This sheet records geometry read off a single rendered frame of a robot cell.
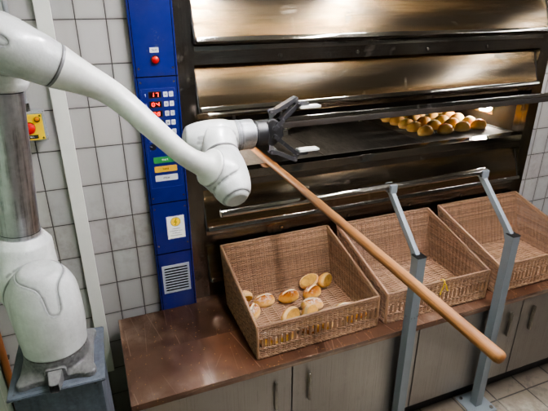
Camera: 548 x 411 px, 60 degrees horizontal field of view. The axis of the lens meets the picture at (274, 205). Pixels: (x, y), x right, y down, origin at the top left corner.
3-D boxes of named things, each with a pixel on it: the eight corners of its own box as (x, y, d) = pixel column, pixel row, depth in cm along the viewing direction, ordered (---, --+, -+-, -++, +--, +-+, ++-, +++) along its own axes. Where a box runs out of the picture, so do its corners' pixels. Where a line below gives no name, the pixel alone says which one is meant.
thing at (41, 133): (18, 138, 167) (11, 110, 163) (49, 135, 171) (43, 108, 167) (15, 143, 161) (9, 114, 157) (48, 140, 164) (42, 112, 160)
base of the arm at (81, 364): (13, 405, 108) (7, 387, 106) (25, 345, 128) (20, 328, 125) (97, 386, 114) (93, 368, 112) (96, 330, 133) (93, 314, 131)
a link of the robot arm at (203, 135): (228, 136, 146) (240, 167, 139) (178, 141, 141) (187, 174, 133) (232, 109, 138) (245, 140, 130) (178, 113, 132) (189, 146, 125)
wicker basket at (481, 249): (428, 249, 263) (435, 203, 252) (506, 232, 282) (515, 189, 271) (494, 295, 222) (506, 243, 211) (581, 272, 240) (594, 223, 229)
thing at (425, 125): (362, 114, 304) (363, 106, 302) (423, 108, 320) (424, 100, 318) (422, 138, 252) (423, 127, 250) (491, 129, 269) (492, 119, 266)
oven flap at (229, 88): (199, 114, 187) (192, 63, 186) (532, 85, 248) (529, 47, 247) (201, 112, 183) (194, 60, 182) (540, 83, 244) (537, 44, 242)
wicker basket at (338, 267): (220, 295, 222) (217, 243, 211) (325, 271, 242) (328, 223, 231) (256, 362, 181) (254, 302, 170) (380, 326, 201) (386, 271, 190)
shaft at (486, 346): (506, 364, 96) (510, 352, 95) (495, 368, 95) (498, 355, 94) (247, 143, 243) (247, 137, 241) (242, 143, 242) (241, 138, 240)
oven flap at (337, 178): (207, 231, 208) (200, 186, 207) (513, 178, 269) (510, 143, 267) (209, 232, 204) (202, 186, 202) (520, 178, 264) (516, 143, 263)
